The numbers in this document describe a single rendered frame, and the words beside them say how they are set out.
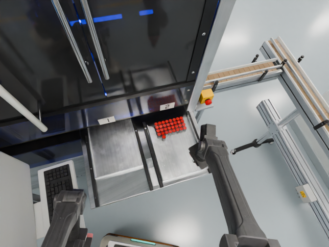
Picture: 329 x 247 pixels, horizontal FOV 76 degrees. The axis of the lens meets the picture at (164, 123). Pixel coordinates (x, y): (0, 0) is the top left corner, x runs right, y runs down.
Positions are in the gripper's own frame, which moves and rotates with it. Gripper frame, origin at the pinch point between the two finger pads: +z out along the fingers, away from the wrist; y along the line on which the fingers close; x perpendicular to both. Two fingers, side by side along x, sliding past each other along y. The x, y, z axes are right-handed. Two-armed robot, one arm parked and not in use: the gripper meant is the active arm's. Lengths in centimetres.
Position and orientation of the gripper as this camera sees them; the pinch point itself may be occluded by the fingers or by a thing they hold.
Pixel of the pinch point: (197, 158)
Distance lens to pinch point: 97.7
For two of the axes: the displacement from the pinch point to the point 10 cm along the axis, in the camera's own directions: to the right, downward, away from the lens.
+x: -8.6, 4.7, -2.1
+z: -0.7, 3.0, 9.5
